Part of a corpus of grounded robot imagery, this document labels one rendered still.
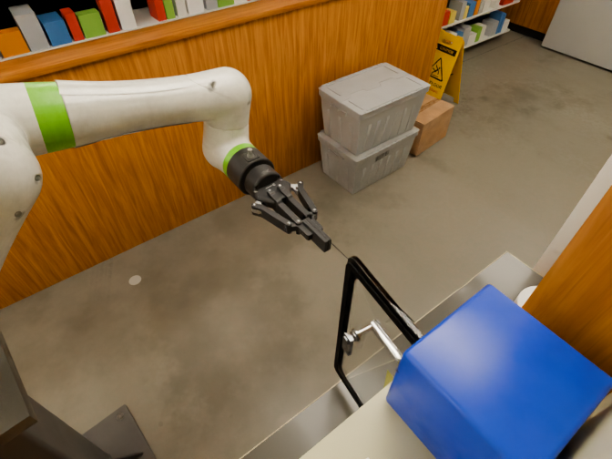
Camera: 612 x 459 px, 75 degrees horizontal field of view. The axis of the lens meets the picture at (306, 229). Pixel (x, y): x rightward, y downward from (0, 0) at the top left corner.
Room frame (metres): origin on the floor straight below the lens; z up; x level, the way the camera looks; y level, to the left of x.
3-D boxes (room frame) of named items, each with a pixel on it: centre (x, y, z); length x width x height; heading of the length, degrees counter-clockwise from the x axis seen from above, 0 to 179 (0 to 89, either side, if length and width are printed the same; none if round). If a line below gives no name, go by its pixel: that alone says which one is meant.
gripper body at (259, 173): (0.63, 0.07, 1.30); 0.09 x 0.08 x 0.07; 37
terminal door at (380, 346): (0.26, -0.14, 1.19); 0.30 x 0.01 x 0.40; 29
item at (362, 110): (2.35, -0.43, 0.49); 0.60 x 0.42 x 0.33; 127
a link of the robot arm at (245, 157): (0.69, 0.12, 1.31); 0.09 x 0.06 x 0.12; 127
